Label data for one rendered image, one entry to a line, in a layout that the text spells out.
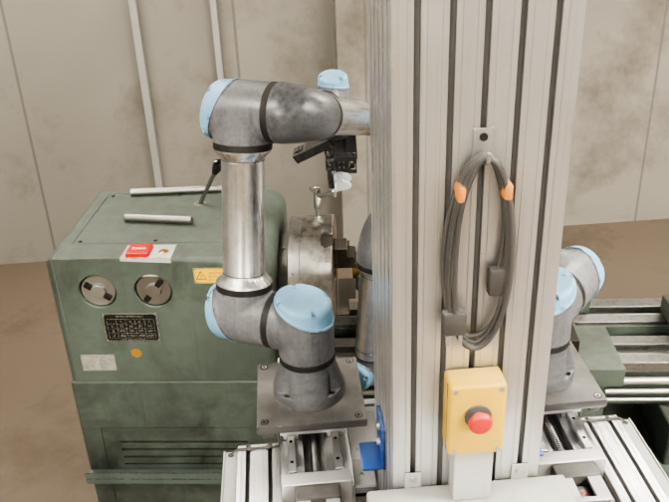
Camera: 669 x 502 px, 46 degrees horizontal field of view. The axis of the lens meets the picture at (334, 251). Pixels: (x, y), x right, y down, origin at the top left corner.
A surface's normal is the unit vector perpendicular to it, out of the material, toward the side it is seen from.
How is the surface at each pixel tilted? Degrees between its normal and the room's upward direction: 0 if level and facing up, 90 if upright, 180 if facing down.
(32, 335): 0
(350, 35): 90
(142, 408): 90
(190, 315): 90
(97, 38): 90
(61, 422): 0
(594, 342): 0
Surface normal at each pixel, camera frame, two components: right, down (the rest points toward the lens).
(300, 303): 0.08, -0.87
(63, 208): 0.08, 0.45
